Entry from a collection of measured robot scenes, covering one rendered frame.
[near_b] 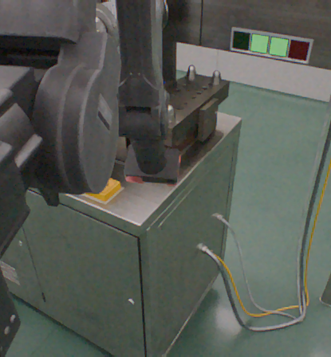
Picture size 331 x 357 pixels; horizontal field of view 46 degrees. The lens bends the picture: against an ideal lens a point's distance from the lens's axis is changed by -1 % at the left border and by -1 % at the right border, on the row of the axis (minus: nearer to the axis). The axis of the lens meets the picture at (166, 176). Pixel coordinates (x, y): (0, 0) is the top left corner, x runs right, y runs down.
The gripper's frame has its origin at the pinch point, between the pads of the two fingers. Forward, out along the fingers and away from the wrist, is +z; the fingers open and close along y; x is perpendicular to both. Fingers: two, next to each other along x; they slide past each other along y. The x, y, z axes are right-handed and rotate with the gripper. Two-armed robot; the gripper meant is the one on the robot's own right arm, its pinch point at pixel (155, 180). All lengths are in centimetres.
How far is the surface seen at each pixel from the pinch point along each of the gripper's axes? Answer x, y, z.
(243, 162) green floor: -98, -33, 176
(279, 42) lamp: -54, -28, 13
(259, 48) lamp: -55, -23, 17
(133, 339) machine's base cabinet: 31, 10, 67
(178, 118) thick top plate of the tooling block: -27.9, -0.9, 17.8
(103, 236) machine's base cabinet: 5.7, 17.2, 29.3
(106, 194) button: -1.6, 14.7, 15.3
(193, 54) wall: -244, 17, 230
